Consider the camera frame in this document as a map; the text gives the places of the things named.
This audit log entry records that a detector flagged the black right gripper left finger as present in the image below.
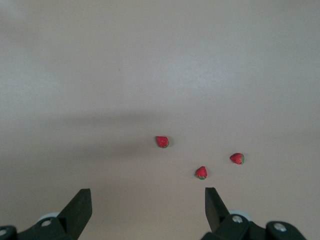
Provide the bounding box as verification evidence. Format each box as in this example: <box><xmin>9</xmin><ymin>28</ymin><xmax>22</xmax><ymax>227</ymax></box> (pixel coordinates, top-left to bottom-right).
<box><xmin>16</xmin><ymin>188</ymin><xmax>93</xmax><ymax>240</ymax></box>

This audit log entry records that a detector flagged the red toy strawberry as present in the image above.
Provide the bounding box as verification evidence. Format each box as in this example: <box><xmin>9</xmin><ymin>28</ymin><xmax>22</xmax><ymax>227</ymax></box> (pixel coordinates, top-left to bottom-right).
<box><xmin>155</xmin><ymin>135</ymin><xmax>170</xmax><ymax>149</ymax></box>
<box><xmin>195</xmin><ymin>165</ymin><xmax>209</xmax><ymax>181</ymax></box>
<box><xmin>229</xmin><ymin>152</ymin><xmax>246</xmax><ymax>166</ymax></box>

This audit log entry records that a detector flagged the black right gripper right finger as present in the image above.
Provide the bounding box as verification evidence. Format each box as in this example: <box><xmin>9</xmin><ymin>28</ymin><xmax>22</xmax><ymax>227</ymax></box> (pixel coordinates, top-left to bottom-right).
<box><xmin>201</xmin><ymin>187</ymin><xmax>267</xmax><ymax>240</ymax></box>

